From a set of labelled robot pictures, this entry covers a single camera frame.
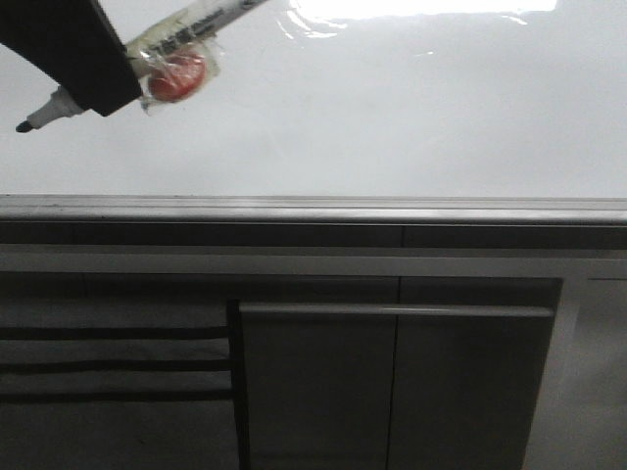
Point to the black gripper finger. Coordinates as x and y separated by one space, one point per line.
74 43

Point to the taped whiteboard marker pen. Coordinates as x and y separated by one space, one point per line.
170 59

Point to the white glossy whiteboard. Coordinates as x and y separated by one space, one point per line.
507 118

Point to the grey drawer unit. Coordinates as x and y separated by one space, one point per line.
98 376

